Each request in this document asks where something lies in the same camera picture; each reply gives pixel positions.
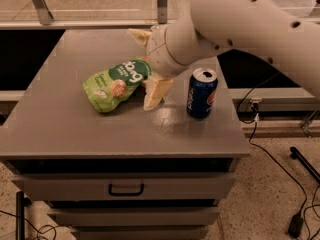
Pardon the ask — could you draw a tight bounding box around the black stand leg right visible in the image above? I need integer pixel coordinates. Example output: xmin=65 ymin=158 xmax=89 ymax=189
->
xmin=290 ymin=147 xmax=320 ymax=184

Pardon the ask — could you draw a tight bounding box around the black drawer handle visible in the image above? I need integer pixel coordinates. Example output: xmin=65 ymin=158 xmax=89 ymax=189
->
xmin=107 ymin=183 xmax=145 ymax=197

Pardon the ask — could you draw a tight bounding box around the black stand leg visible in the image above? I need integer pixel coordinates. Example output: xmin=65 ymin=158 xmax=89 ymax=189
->
xmin=15 ymin=191 xmax=32 ymax=240
xmin=290 ymin=147 xmax=320 ymax=184

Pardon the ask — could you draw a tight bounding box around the black power cable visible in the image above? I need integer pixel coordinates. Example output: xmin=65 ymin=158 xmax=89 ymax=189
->
xmin=235 ymin=72 xmax=308 ymax=215

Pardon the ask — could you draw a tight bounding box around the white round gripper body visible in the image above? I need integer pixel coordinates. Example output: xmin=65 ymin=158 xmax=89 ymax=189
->
xmin=146 ymin=23 xmax=194 ymax=78

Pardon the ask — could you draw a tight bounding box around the thin cables bottom left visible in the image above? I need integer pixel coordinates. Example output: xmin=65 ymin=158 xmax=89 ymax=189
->
xmin=0 ymin=209 xmax=68 ymax=240

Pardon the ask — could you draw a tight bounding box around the metal window frame rail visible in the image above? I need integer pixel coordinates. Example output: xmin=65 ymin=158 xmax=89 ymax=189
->
xmin=0 ymin=0 xmax=320 ymax=30

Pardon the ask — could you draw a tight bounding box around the blue Pepsi can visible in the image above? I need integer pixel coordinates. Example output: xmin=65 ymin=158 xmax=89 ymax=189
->
xmin=186 ymin=68 xmax=218 ymax=119

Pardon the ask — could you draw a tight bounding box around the black power adapter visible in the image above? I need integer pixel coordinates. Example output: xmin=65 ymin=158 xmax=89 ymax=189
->
xmin=288 ymin=213 xmax=304 ymax=238

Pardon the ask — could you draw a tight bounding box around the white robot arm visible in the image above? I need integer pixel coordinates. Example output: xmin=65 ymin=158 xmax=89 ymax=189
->
xmin=128 ymin=0 xmax=320 ymax=110

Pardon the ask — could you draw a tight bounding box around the green rice chip bag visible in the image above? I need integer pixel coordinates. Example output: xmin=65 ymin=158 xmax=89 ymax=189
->
xmin=82 ymin=58 xmax=152 ymax=113

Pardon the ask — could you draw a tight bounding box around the grey drawer cabinet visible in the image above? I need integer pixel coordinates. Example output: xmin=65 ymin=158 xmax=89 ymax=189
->
xmin=0 ymin=30 xmax=249 ymax=240

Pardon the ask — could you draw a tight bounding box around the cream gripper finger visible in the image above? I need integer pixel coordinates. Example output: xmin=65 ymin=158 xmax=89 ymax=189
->
xmin=143 ymin=74 xmax=173 ymax=111
xmin=127 ymin=28 xmax=152 ymax=48

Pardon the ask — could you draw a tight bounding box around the black stand leg left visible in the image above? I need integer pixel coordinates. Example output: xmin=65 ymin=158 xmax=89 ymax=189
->
xmin=15 ymin=191 xmax=32 ymax=240

